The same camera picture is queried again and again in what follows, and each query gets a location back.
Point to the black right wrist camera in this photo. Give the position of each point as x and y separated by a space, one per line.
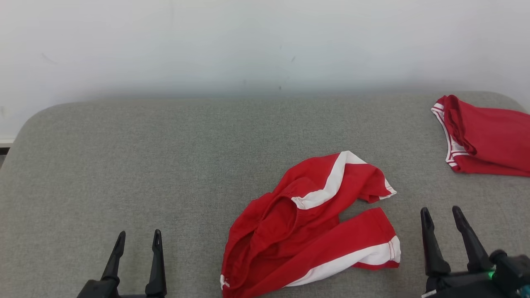
511 269

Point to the red Bulls 23 jersey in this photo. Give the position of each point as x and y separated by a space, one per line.
492 132

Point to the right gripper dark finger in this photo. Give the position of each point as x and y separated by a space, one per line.
434 252
474 250

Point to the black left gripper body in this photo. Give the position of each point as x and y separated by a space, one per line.
99 290

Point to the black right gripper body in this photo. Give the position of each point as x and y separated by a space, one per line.
459 286

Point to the red shorts with white stripes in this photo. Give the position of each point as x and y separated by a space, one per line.
290 240

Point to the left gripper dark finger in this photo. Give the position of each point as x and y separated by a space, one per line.
114 263
157 269

